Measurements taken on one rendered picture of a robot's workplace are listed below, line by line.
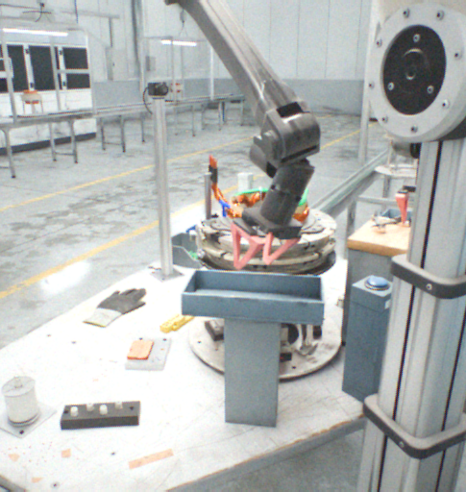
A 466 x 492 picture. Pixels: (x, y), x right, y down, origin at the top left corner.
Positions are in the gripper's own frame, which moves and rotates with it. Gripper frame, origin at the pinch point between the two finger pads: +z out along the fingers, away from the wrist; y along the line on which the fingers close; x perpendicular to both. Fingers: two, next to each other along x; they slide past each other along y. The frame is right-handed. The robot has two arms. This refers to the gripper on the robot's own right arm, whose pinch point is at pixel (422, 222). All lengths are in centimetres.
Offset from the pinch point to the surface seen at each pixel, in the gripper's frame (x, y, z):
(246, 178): 12.2, 40.5, -8.4
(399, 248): 11.9, 2.4, 2.9
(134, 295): 19, 75, 30
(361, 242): 11.7, 10.7, 3.2
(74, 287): -85, 232, 110
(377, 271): 11.4, 6.7, 9.6
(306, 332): 21.4, 18.9, 24.3
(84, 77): -617, 780, -15
